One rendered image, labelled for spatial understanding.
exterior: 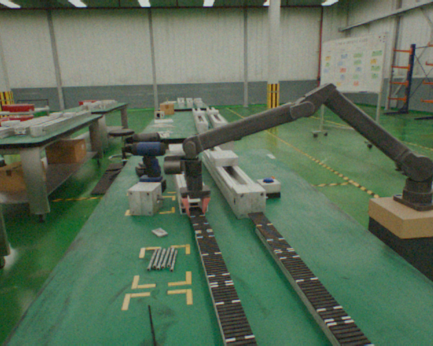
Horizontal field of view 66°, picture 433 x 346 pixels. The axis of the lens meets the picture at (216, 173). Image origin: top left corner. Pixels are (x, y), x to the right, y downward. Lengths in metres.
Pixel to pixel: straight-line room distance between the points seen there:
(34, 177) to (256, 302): 2.88
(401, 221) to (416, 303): 0.33
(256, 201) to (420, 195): 0.51
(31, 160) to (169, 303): 2.75
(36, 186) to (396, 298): 3.08
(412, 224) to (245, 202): 0.51
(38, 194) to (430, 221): 3.06
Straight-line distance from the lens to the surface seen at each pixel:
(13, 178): 3.91
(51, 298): 0.89
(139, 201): 1.24
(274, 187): 1.36
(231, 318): 0.68
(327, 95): 1.07
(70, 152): 4.91
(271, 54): 11.40
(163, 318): 0.75
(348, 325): 0.70
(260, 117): 1.07
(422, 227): 1.17
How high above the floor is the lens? 1.24
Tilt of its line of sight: 15 degrees down
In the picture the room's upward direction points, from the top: 2 degrees counter-clockwise
